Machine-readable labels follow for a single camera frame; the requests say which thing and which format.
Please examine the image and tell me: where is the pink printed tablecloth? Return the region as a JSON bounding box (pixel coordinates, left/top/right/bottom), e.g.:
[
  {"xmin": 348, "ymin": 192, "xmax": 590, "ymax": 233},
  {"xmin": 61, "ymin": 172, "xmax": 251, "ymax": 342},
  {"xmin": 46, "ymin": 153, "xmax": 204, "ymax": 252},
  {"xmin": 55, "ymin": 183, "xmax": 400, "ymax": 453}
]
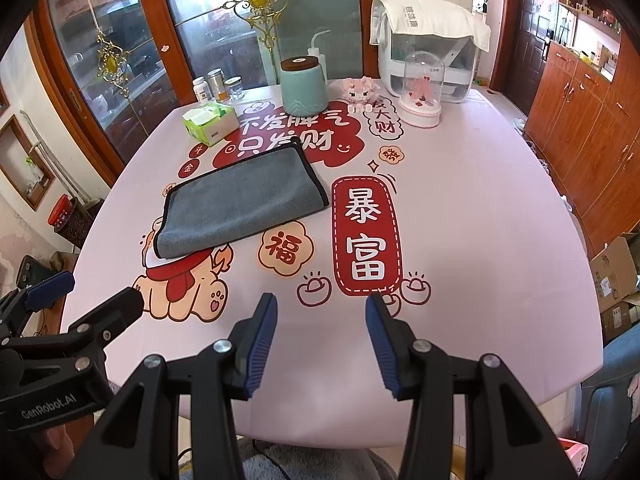
[{"xmin": 60, "ymin": 80, "xmax": 604, "ymax": 449}]

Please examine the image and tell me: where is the black bin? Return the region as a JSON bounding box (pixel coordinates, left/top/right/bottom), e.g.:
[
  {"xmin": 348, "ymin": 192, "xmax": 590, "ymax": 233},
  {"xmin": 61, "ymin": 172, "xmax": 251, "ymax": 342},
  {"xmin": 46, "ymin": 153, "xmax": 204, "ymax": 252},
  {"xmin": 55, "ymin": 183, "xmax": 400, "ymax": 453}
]
[{"xmin": 55, "ymin": 202, "xmax": 94, "ymax": 252}]

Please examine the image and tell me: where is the red basket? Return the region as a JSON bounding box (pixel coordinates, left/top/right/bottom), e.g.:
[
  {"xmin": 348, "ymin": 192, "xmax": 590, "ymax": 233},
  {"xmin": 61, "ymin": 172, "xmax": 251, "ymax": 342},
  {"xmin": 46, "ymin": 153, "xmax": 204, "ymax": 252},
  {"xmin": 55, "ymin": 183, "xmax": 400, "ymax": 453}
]
[{"xmin": 47, "ymin": 193, "xmax": 76, "ymax": 229}]

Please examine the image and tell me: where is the wooden wall cabinet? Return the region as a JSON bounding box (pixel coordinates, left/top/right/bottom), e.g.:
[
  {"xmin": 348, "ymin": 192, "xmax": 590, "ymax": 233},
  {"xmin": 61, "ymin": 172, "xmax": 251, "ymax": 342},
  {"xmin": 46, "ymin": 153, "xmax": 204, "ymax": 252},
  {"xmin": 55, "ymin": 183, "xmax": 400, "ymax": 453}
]
[{"xmin": 522, "ymin": 0, "xmax": 640, "ymax": 257}]

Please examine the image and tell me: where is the person's left hand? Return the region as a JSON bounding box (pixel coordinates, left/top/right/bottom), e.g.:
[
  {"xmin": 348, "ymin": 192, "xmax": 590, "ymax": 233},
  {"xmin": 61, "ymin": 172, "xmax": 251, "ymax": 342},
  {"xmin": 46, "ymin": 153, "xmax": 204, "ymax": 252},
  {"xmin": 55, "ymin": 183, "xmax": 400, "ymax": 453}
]
[{"xmin": 42, "ymin": 422, "xmax": 76, "ymax": 464}]

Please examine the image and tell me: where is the small cardboard box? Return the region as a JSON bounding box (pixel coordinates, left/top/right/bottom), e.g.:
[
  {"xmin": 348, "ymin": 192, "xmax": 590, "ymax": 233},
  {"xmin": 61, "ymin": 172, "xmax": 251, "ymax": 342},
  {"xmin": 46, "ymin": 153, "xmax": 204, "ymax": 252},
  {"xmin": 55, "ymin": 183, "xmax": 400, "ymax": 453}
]
[{"xmin": 600, "ymin": 300, "xmax": 640, "ymax": 345}]

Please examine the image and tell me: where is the grey towel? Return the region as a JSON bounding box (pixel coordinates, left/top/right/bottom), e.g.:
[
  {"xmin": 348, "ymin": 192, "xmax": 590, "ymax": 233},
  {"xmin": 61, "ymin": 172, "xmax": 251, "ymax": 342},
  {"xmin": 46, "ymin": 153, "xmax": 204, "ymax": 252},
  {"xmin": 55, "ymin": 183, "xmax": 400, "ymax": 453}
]
[{"xmin": 152, "ymin": 138, "xmax": 330, "ymax": 261}]

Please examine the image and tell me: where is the white cloth cover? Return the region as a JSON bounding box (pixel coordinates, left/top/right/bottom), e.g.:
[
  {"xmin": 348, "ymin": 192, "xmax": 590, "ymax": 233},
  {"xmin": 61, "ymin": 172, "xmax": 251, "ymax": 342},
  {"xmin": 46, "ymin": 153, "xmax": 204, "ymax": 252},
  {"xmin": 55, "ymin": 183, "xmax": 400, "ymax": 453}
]
[{"xmin": 369, "ymin": 0, "xmax": 492, "ymax": 54}]

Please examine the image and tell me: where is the wooden wall frame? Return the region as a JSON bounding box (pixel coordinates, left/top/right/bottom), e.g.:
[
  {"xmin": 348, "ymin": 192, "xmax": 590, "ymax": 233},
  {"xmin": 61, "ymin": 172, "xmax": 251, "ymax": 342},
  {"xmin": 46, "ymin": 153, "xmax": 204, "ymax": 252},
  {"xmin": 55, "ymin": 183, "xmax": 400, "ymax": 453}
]
[{"xmin": 0, "ymin": 114, "xmax": 57, "ymax": 211}]

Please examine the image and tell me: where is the large cardboard box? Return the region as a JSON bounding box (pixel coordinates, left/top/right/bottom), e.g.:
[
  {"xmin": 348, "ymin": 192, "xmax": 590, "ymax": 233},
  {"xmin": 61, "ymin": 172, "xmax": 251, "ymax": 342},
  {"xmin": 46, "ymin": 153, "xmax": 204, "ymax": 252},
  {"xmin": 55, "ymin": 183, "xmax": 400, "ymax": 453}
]
[{"xmin": 588, "ymin": 232, "xmax": 640, "ymax": 314}]

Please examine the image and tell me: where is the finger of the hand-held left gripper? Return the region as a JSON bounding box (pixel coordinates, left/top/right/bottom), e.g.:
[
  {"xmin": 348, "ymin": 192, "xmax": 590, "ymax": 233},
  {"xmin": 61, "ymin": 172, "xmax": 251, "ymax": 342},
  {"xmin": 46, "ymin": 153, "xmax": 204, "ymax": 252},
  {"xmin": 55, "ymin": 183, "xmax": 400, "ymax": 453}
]
[
  {"xmin": 0, "ymin": 269, "xmax": 77, "ymax": 336},
  {"xmin": 57, "ymin": 287, "xmax": 147, "ymax": 362}
]

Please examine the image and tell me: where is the metal tin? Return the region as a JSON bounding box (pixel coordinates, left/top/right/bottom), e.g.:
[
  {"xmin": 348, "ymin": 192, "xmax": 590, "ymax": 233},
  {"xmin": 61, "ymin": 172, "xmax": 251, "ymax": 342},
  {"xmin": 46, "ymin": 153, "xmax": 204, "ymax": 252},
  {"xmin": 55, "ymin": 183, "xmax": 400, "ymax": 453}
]
[{"xmin": 207, "ymin": 68, "xmax": 226, "ymax": 102}]

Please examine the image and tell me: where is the teal ceramic jar wooden lid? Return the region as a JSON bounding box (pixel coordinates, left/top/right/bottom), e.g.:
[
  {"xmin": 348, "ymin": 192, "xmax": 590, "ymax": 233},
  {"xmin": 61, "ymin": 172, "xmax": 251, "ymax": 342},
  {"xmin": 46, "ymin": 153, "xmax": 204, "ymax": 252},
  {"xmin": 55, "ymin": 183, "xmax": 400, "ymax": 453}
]
[{"xmin": 279, "ymin": 56, "xmax": 329, "ymax": 120}]

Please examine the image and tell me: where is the dark wooden door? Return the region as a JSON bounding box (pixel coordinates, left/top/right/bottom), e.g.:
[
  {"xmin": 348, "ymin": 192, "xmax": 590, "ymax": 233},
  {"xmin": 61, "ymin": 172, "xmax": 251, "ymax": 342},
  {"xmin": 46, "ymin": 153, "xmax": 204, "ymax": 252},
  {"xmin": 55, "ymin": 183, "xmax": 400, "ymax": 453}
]
[{"xmin": 501, "ymin": 0, "xmax": 557, "ymax": 117}]

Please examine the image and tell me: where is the white water dispenser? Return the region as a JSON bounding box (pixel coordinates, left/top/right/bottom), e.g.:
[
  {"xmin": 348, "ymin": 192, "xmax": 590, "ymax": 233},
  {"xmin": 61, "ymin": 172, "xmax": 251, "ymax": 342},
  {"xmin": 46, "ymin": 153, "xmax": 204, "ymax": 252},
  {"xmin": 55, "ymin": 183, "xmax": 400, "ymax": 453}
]
[{"xmin": 377, "ymin": 35, "xmax": 477, "ymax": 105}]

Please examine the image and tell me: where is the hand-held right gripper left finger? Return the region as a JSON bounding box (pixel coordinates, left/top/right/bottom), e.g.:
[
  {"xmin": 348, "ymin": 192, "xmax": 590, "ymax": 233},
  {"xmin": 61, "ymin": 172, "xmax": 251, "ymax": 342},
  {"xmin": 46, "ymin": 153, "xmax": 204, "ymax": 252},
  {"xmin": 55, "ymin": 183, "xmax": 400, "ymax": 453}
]
[{"xmin": 75, "ymin": 292, "xmax": 279, "ymax": 480}]

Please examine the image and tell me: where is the black cable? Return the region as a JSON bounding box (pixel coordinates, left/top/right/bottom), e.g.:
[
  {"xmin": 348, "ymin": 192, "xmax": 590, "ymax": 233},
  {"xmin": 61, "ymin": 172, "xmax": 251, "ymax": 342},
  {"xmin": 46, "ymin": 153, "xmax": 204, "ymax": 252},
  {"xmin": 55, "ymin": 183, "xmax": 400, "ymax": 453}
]
[{"xmin": 250, "ymin": 437, "xmax": 306, "ymax": 480}]

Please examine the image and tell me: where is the grey rug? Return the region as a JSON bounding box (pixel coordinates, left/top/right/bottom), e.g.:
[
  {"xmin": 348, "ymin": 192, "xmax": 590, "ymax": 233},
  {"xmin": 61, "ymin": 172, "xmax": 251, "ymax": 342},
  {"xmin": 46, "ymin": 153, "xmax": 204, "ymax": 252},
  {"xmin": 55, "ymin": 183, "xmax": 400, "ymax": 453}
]
[{"xmin": 180, "ymin": 435, "xmax": 401, "ymax": 480}]

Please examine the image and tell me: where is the blue chair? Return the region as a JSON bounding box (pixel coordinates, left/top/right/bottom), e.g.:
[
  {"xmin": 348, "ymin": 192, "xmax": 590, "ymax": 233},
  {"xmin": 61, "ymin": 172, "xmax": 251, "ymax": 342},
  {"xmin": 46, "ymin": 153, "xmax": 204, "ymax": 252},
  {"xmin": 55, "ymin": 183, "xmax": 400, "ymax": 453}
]
[{"xmin": 574, "ymin": 330, "xmax": 640, "ymax": 462}]

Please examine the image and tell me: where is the glass dome pink figure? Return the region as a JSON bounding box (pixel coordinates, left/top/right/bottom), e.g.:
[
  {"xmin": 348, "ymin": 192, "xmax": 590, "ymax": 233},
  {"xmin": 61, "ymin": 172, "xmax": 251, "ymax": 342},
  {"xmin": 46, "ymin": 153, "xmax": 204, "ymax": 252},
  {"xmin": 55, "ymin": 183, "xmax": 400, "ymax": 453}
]
[{"xmin": 398, "ymin": 51, "xmax": 446, "ymax": 129}]

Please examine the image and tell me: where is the green white tissue box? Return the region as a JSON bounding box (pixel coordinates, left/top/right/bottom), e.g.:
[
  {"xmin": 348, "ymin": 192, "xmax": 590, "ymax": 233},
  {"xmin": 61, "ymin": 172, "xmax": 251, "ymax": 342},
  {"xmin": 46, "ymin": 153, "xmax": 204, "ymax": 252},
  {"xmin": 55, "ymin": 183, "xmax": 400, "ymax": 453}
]
[{"xmin": 181, "ymin": 101, "xmax": 240, "ymax": 147}]

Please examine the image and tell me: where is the wooden glass door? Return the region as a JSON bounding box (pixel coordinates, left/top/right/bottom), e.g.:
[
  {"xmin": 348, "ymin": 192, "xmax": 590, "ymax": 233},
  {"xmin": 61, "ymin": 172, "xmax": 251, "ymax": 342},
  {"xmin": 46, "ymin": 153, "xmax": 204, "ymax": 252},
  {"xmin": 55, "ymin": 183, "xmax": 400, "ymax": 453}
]
[{"xmin": 27, "ymin": 0, "xmax": 373, "ymax": 173}]

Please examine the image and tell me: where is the white squeeze bottle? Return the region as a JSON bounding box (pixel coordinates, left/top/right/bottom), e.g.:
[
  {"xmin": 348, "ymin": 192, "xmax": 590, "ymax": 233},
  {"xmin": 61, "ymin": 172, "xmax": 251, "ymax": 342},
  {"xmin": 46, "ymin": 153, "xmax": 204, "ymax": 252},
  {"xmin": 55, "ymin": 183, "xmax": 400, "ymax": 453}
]
[{"xmin": 306, "ymin": 30, "xmax": 335, "ymax": 86}]

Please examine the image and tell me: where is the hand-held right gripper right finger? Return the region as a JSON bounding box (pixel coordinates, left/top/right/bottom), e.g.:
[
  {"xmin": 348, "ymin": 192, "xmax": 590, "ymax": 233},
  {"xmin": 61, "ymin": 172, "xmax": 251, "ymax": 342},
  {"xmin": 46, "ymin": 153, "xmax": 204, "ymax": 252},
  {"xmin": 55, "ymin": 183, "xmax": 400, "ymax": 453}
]
[{"xmin": 364, "ymin": 294, "xmax": 576, "ymax": 480}]

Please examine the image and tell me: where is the pink block pig toy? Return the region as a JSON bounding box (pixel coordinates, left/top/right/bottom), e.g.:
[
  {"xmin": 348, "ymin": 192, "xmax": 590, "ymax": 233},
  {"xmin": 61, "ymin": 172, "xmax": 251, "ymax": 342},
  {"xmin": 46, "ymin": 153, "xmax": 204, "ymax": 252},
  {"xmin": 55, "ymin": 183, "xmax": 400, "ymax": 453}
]
[{"xmin": 341, "ymin": 77, "xmax": 384, "ymax": 111}]

